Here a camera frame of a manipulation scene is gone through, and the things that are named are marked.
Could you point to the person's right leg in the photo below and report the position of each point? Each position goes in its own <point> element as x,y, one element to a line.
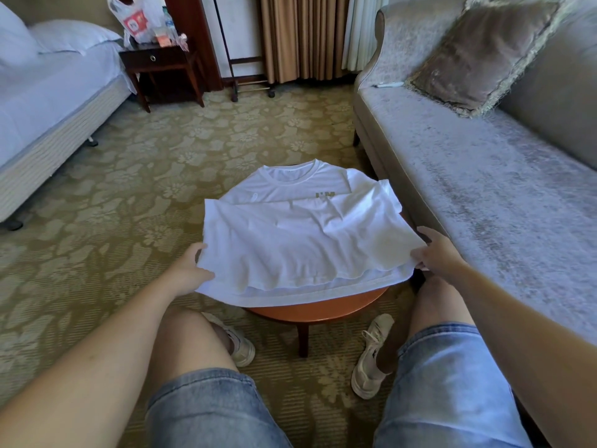
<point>434,308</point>

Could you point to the blue denim shorts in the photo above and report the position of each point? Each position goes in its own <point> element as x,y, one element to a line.
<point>448,387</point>

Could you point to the white bed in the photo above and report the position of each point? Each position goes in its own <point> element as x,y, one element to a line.
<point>42,116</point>

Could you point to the person's right forearm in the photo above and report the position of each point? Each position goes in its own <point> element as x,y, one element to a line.
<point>532,340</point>

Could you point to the white pillow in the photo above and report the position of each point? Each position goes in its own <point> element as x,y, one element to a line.
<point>70,34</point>

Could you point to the white sheer curtain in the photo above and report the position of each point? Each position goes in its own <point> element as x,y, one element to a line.
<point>364,32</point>

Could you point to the person's left forearm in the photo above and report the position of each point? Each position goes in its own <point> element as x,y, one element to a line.
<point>84,378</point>

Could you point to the plain white plastic bag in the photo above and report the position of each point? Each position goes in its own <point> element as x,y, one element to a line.
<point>163,23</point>

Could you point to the person's right hand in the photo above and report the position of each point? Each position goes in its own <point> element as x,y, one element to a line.
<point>438,256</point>

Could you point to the white duvet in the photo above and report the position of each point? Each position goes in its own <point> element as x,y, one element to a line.
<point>14,37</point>

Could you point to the dark wooden nightstand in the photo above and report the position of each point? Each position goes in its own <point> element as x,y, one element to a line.
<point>159,58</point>

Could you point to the white T-shirt dark print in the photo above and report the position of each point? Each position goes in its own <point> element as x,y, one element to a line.
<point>298,238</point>

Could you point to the white plastic bag red print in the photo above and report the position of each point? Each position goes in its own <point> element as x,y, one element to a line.
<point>131,21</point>

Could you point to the white sneaker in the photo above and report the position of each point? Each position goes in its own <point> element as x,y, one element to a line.
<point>370,364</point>
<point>238,342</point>

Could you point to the round wooden table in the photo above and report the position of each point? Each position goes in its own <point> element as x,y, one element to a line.
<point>317,308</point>

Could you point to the black valet stand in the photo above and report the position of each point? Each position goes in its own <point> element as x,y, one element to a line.
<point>244,84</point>

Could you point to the grey velvet chaise sofa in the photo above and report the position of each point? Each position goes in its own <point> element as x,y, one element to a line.
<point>466,163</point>

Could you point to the beige curtain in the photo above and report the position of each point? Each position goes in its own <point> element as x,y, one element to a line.
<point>303,37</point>

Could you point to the brown fringed cushion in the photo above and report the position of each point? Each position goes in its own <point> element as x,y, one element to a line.
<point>485,56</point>

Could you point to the small white flat object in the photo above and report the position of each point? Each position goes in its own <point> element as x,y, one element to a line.
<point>389,85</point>

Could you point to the dark wooden wall panel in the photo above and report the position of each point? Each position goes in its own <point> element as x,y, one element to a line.
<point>191,37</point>

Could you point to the person's left hand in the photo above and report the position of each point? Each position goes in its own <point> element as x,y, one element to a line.
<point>186,273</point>

